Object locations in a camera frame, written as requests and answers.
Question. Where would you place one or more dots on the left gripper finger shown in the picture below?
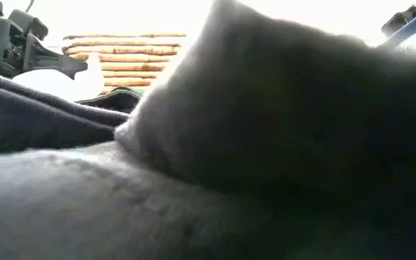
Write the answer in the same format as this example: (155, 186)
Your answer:
(56, 63)

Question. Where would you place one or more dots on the white cloth garment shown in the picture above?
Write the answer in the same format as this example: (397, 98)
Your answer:
(56, 85)

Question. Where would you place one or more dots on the dark grey garment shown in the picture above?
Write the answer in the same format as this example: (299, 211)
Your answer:
(265, 126)

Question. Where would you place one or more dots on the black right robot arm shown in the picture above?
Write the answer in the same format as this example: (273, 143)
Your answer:
(399, 21)

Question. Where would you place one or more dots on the dark green muslin garment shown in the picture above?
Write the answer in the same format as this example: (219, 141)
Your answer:
(117, 99)

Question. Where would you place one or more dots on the woven wicker basket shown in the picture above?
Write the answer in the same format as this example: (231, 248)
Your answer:
(132, 59)

